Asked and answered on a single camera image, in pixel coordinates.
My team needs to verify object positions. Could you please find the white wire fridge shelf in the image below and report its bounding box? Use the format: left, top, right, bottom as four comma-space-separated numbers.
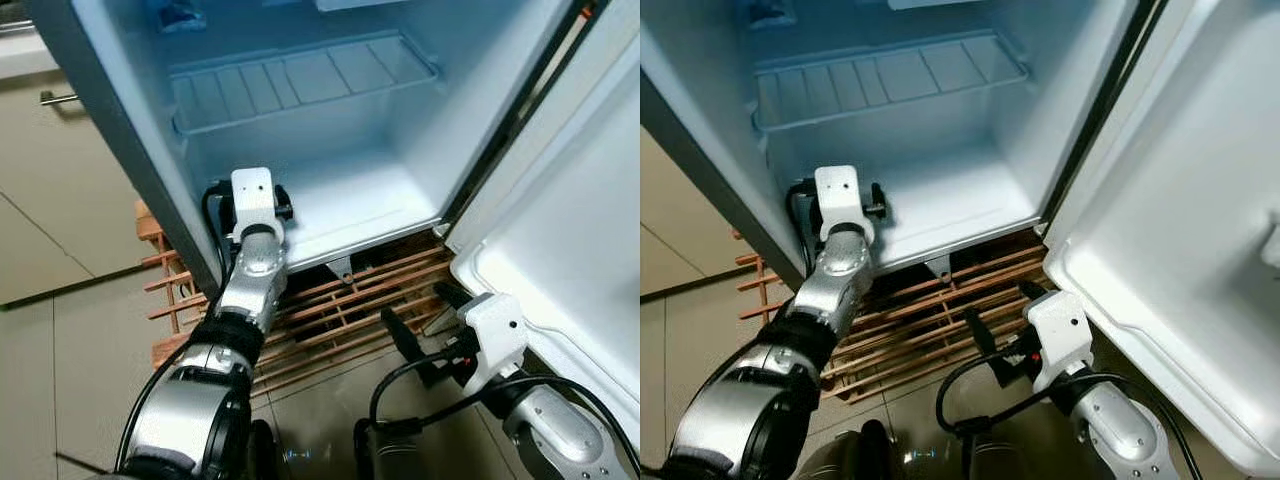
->
168, 30, 441, 136
752, 30, 1031, 133

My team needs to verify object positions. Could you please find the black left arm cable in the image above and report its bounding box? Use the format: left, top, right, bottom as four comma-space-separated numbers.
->
115, 180, 238, 476
785, 178, 823, 286

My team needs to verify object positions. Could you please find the wooden bottle rack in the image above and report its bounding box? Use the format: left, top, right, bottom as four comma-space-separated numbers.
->
135, 200, 471, 401
735, 228, 1061, 406

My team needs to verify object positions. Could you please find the robot left leg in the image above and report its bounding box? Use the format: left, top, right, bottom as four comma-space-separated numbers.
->
800, 420, 906, 480
245, 418, 286, 480

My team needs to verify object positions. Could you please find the dark grey fridge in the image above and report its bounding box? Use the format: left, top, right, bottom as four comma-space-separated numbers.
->
640, 0, 1166, 291
25, 0, 601, 301

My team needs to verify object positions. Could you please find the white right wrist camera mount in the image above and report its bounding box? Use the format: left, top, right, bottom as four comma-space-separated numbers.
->
1025, 290, 1094, 391
462, 293, 528, 391

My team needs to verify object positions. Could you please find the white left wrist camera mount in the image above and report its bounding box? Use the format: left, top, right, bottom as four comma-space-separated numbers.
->
814, 165, 866, 241
230, 168, 283, 241

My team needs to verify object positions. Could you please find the beige kitchen counter cabinet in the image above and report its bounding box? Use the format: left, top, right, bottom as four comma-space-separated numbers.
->
0, 20, 166, 306
640, 125, 776, 299

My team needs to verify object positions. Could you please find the robot leg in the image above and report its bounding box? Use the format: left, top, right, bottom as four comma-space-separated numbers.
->
800, 420, 906, 480
245, 418, 286, 480
955, 430, 1046, 480
352, 420, 446, 480

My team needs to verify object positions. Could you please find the fridge door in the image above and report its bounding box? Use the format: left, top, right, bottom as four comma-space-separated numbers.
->
445, 0, 641, 451
1040, 0, 1280, 479

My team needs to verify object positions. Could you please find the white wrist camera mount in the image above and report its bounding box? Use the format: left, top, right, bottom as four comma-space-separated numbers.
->
462, 293, 528, 391
230, 168, 283, 241
1025, 290, 1094, 391
814, 165, 866, 241

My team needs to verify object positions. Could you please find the robot right leg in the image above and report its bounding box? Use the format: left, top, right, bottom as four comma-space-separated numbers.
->
955, 430, 1046, 480
352, 420, 446, 480

